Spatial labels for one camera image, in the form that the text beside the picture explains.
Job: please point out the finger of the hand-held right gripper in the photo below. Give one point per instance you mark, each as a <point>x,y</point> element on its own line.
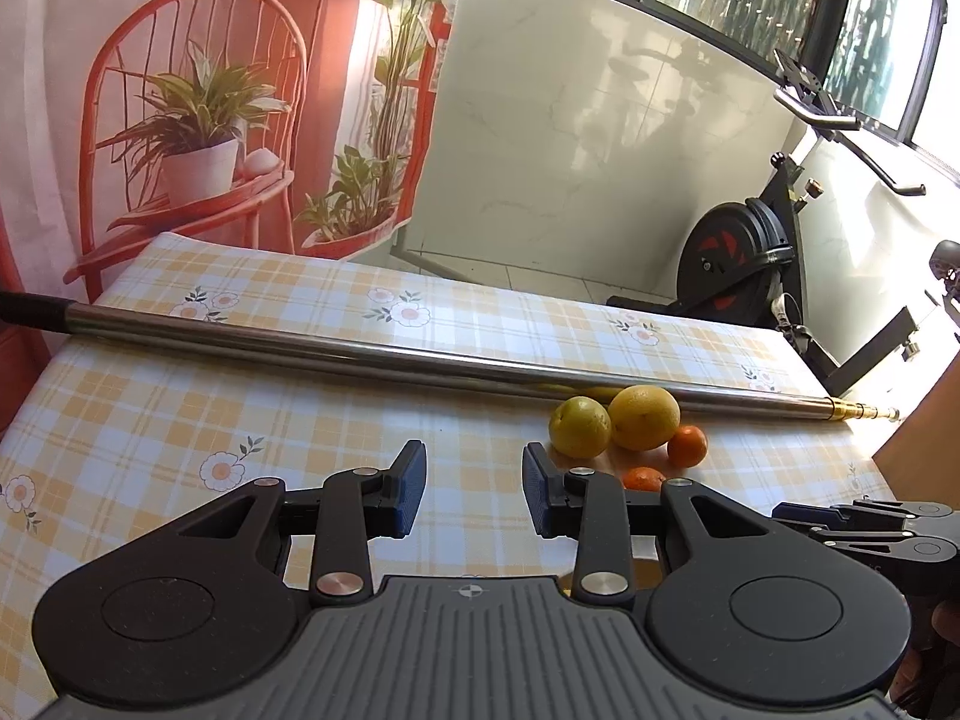
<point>806,516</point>
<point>885,546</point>

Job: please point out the tan wooden board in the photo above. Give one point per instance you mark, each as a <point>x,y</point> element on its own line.
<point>926,442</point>

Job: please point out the printed room backdrop cloth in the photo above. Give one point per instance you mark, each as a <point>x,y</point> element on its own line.
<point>60,52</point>

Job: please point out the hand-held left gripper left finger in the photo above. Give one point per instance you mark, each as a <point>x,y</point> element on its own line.
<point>412,487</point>

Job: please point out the black exercise bike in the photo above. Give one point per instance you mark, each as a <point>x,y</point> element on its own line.
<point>739,247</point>

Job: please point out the large yellow lemon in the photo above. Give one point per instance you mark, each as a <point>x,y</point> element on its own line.
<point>643,417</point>

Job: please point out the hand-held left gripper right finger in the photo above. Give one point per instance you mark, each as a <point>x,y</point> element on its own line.
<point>534,495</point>

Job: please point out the yellow checked floral tablecloth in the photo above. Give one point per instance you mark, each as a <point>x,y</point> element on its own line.
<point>225,405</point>

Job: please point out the yellow-green round fruit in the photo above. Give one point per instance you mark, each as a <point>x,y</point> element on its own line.
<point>580,427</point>

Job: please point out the telescopic metal pole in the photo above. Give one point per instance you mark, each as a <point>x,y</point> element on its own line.
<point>375,352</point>

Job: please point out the small orange tangerine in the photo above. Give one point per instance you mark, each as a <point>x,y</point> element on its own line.
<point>643,478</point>
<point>687,446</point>

